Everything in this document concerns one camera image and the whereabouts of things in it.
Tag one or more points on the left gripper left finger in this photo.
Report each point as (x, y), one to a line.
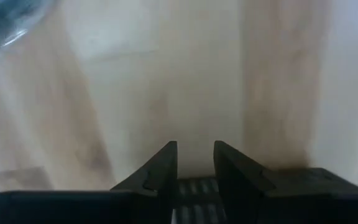
(104, 208)

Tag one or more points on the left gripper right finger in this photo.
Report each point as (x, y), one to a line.
(275, 199)

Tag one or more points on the black slotted plastic basket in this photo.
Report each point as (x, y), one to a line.
(197, 199)

